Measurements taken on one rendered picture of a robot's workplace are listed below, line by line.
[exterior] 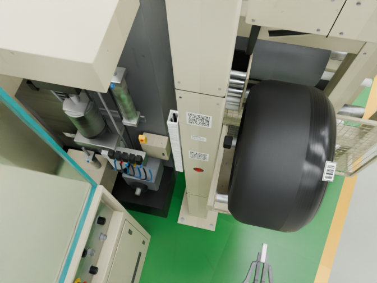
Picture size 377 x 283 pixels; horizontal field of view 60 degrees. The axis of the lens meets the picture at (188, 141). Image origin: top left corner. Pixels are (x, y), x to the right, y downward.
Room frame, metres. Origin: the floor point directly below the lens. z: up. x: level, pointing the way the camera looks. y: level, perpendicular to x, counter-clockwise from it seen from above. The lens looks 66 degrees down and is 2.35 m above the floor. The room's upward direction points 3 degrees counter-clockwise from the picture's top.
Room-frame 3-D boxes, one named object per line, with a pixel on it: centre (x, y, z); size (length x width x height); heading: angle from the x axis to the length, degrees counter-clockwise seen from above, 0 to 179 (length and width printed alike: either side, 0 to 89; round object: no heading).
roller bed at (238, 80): (0.88, -0.19, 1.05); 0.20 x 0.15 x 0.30; 74
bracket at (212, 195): (0.50, -0.13, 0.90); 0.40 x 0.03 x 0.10; 164
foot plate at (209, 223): (0.50, -0.05, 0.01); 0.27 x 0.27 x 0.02; 74
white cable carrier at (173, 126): (0.49, 0.04, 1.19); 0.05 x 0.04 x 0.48; 164
